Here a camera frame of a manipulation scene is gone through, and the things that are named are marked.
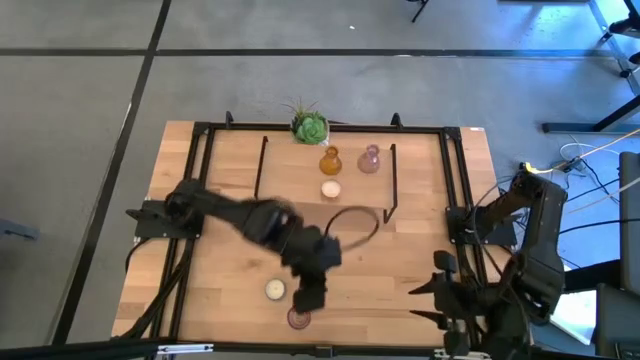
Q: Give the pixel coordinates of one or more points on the wooden shelf with black legs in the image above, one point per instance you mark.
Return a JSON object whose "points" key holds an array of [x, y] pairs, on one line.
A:
{"points": [[295, 170]]}

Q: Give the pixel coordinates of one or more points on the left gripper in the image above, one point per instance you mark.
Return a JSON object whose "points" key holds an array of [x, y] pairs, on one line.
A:
{"points": [[312, 255]]}

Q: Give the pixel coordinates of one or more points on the black floor beam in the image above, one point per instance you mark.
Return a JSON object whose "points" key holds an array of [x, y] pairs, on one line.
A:
{"points": [[595, 277]]}

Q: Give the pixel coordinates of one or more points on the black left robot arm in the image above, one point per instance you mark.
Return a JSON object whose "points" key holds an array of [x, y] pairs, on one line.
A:
{"points": [[225, 210]]}

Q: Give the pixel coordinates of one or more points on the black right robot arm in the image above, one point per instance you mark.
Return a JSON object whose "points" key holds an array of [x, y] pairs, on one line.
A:
{"points": [[540, 260]]}

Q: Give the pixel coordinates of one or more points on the orange patterned candle tin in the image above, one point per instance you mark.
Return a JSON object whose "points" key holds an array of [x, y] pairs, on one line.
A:
{"points": [[331, 189]]}

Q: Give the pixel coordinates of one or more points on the succulent in triangle-patterned pot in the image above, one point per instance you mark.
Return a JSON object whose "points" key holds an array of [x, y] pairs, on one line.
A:
{"points": [[310, 130]]}

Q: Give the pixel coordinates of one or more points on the black metal stand base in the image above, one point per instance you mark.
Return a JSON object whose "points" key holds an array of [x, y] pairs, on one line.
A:
{"points": [[575, 128]]}

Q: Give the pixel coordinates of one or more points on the small black camera box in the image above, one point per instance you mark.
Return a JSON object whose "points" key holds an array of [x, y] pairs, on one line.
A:
{"points": [[323, 352]]}

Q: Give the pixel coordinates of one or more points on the black wheeled stand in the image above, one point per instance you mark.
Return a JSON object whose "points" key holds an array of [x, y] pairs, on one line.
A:
{"points": [[625, 27]]}

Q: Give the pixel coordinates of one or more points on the white candle front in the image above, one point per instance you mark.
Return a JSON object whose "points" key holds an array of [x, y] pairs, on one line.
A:
{"points": [[275, 289]]}

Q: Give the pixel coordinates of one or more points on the thin black stand leg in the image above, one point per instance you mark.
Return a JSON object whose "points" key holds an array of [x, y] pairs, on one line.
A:
{"points": [[420, 11]]}

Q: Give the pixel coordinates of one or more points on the amber glass candlestick holder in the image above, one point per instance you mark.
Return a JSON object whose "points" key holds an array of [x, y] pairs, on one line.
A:
{"points": [[330, 164]]}

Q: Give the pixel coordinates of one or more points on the grey floor object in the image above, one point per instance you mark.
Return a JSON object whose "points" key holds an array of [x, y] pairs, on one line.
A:
{"points": [[17, 231]]}

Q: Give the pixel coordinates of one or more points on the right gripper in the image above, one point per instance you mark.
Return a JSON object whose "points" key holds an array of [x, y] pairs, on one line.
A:
{"points": [[470, 315]]}

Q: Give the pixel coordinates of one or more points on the pink glass candlestick holder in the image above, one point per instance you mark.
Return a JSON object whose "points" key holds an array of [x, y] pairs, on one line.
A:
{"points": [[298, 321], [369, 162]]}

